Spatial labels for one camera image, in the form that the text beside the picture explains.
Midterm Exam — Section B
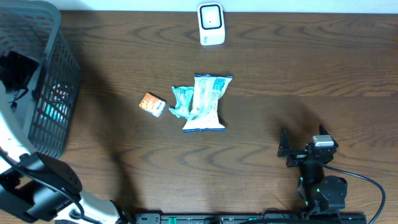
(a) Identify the white blue snack bag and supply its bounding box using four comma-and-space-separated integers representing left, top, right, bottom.
182, 73, 233, 133

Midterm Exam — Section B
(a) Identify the teal snack packet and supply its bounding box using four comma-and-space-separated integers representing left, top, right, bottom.
169, 86, 194, 118

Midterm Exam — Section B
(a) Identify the orange juice carton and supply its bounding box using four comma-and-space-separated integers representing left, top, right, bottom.
139, 93, 166, 118

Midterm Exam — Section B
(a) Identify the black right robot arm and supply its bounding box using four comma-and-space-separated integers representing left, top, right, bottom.
277, 125, 348, 220

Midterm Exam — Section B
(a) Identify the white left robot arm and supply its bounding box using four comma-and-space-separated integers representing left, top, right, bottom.
1, 51, 136, 223

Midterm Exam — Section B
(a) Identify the white barcode scanner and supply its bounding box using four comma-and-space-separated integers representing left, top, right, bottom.
197, 2, 226, 46

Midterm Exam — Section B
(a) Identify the grey plastic mesh basket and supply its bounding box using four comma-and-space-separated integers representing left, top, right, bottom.
1, 1, 81, 158

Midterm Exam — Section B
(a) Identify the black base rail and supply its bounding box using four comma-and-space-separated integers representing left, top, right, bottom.
134, 210, 367, 224

